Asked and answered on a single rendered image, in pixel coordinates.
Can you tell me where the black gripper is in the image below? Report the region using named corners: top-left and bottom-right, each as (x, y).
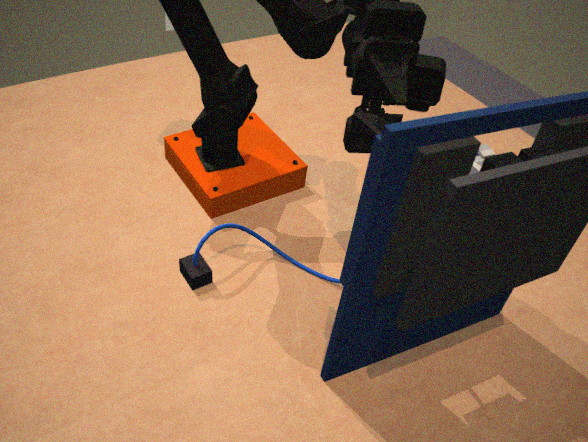
top-left (343, 0), bottom-right (426, 153)

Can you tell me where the blue network cable with plug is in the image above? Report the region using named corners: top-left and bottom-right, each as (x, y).
top-left (194, 144), bottom-right (495, 284)

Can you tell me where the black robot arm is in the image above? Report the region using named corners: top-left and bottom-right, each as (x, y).
top-left (159, 0), bottom-right (446, 172)

